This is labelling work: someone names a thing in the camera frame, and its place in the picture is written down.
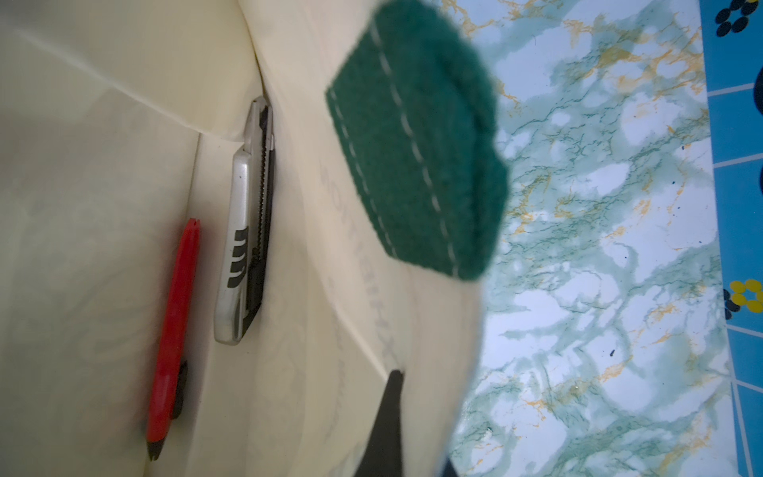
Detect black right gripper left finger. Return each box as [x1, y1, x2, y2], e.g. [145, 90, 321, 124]
[355, 370, 405, 477]

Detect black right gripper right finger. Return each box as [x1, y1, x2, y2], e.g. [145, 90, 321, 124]
[442, 459, 459, 477]

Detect silver black utility knife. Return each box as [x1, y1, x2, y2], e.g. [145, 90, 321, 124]
[214, 97, 275, 345]

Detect red utility knife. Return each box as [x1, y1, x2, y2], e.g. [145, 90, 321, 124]
[146, 219, 201, 461]

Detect cream tote bag green handles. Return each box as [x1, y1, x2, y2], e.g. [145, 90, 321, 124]
[1, 1, 508, 476]

